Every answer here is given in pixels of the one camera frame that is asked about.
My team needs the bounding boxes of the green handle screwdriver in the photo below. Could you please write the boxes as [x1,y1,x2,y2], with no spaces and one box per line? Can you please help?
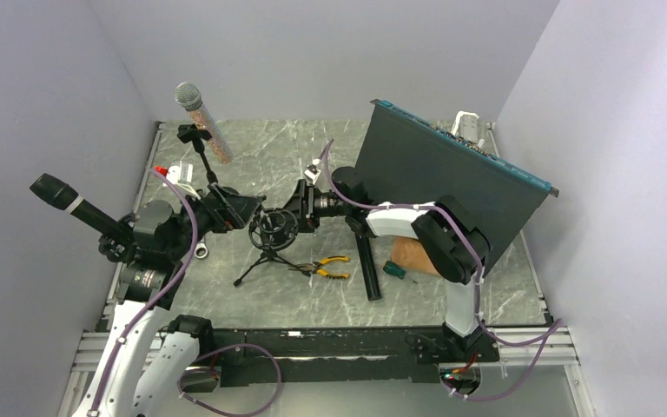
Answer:
[382,260,417,284]

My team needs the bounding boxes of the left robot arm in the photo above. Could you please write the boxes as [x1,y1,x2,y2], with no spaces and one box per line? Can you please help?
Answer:
[74,184,265,416]

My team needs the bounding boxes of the black foam-head microphone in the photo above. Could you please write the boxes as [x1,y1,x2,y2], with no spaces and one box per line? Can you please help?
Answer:
[30,173,133,247]

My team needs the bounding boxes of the dark teal-edged board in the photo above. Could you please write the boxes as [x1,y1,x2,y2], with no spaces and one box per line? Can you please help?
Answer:
[355,99,558,268]

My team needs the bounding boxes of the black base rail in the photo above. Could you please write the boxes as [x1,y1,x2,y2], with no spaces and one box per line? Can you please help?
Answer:
[80,327,577,387]

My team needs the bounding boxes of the yellow black pliers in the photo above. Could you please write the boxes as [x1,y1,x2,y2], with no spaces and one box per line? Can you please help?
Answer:
[288,256,350,280]

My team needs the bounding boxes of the black round-base clip stand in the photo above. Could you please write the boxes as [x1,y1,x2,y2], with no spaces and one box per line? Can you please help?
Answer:
[176,124,220,188]

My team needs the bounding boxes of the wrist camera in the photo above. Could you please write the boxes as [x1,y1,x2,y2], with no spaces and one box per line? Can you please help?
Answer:
[303,158,322,187]
[153,161,201,200]

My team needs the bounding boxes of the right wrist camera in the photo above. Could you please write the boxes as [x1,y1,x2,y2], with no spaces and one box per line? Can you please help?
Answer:
[303,158,322,187]

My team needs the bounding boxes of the white bracket behind board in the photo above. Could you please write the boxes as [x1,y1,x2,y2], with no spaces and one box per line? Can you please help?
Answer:
[451,111,479,142]

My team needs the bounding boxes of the brown wooden block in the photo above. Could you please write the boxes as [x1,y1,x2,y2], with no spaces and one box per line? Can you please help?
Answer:
[390,236,441,277]

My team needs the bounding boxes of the black tripod shock mount stand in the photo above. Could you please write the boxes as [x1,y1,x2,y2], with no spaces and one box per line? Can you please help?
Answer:
[233,208,310,288]

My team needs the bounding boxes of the black round-base shock mount stand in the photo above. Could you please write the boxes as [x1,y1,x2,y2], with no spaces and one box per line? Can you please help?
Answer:
[98,213,137,264]

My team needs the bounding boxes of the glitter microphone silver grille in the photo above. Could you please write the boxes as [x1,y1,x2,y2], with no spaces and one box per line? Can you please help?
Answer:
[175,82,234,164]

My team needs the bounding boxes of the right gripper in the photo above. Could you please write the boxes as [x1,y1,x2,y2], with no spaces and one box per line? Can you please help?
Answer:
[271,180,350,235]

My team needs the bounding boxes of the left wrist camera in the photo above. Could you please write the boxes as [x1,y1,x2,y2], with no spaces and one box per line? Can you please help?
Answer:
[153,161,201,200]

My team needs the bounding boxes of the silver ratchet wrench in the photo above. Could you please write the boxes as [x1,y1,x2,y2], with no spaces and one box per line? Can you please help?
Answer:
[194,242,208,260]

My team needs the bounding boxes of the black microphone silver grille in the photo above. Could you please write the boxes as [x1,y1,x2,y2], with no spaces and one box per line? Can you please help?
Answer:
[355,235,382,301]

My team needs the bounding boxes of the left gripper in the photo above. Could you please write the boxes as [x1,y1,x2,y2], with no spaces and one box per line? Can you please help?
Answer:
[168,182,262,260]

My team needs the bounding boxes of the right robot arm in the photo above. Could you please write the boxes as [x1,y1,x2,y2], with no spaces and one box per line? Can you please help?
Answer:
[283,166,492,361]

